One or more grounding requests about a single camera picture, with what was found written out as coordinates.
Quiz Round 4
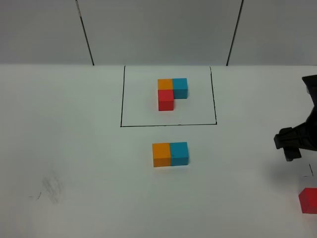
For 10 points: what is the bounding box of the red template block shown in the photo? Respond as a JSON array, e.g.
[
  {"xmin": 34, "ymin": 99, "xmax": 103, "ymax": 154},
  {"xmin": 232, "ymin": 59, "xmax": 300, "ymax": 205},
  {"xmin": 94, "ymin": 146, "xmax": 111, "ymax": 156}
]
[{"xmin": 158, "ymin": 90, "xmax": 174, "ymax": 111}]

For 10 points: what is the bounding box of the blue template block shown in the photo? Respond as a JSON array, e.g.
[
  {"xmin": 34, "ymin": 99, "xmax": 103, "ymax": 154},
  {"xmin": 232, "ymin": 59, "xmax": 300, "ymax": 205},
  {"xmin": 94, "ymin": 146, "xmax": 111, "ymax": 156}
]
[{"xmin": 172, "ymin": 78, "xmax": 188, "ymax": 99}]

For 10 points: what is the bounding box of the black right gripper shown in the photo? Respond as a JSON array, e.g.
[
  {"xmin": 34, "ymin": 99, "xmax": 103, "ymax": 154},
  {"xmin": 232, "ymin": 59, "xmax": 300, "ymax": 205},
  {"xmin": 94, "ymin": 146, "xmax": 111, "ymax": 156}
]
[{"xmin": 274, "ymin": 75, "xmax": 317, "ymax": 162}]

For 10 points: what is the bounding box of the orange template block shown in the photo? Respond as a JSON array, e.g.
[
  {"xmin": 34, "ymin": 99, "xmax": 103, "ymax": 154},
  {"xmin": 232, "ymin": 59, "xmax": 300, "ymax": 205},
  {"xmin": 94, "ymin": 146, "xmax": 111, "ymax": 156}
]
[{"xmin": 158, "ymin": 78, "xmax": 173, "ymax": 90}]

